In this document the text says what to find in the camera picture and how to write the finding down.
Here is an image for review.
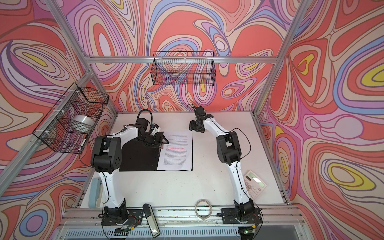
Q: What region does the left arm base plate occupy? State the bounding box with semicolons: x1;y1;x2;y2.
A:
99;209;144;227

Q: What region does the light blue stapler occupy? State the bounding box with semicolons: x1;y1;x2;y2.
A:
88;177;103;209

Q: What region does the white pink calculator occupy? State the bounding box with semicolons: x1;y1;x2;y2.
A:
244;170;267;200

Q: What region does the black wire basket back wall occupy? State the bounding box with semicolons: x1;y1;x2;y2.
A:
151;51;216;86

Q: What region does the black wire basket left wall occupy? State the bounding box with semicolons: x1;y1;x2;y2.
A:
33;83;109;154

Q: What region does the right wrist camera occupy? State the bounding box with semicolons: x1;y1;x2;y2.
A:
194;106;206;117

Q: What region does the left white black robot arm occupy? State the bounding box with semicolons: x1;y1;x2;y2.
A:
91;125;169;209

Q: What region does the black handheld scanner device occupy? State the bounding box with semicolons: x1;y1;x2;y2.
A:
143;204;161;239

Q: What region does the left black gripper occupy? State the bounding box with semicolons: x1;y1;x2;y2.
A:
137;133;169;148

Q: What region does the coiled white cable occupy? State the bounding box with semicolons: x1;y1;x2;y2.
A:
194;198;213;221

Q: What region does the white black lever arch folder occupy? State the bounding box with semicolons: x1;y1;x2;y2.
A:
118;140;194;172

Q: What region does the silver tape roll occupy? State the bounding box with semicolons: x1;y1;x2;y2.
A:
72;115;95;127

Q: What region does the black wire basket wall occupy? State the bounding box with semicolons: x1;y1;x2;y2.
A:
33;83;109;154
151;51;216;86

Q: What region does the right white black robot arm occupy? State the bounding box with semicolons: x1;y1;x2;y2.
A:
189;107;255;217

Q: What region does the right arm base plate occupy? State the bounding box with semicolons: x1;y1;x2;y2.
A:
217;208;263;226

